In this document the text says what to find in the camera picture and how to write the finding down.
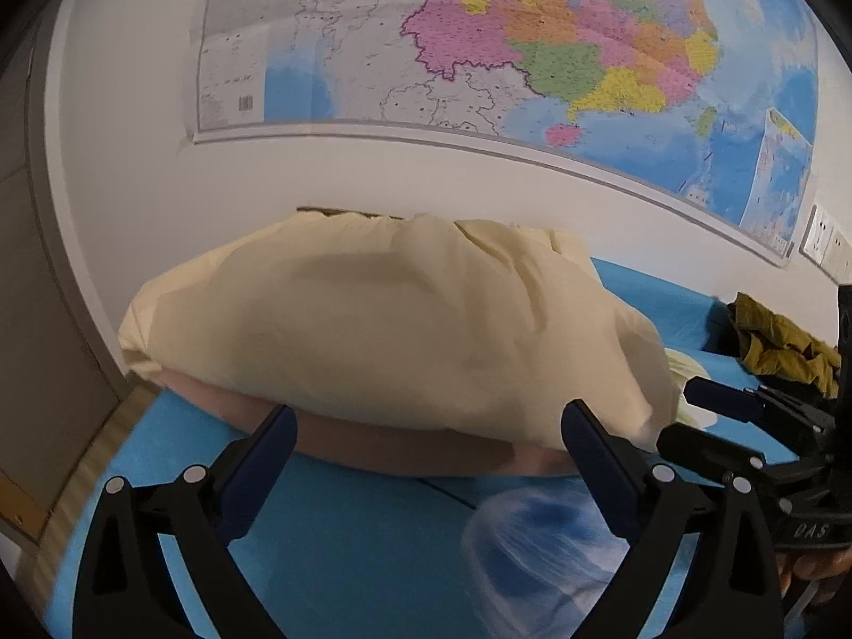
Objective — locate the cream jacket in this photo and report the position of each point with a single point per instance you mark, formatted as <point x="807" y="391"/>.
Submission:
<point x="399" y="333"/>

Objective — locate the pink garment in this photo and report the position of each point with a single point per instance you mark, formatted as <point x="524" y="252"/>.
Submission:
<point x="399" y="452"/>

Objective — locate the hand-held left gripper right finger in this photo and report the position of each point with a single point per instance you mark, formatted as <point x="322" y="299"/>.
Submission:
<point x="599" y="459"/>

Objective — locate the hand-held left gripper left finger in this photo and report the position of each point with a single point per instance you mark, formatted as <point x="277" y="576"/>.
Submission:
<point x="263" y="452"/>

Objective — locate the beige door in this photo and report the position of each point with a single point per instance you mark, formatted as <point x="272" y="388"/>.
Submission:
<point x="46" y="346"/>

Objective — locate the clear plastic bag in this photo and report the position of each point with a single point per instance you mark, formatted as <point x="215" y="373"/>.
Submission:
<point x="532" y="546"/>

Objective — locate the white wall socket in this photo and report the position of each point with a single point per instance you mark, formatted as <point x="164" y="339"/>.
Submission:
<point x="842" y="254"/>
<point x="817" y="234"/>

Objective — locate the person's right hand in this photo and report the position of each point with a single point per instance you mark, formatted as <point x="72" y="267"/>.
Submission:
<point x="809" y="569"/>

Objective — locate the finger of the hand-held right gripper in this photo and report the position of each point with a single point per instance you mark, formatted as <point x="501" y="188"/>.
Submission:
<point x="699" y="449"/>
<point x="722" y="397"/>

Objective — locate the pale yellow bundle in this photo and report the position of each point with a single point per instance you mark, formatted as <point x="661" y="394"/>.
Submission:
<point x="689" y="373"/>

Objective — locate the colourful wall map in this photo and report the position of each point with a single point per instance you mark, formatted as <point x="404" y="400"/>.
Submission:
<point x="532" y="46"/>

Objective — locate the olive garment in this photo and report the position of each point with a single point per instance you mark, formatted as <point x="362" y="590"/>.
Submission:
<point x="779" y="346"/>

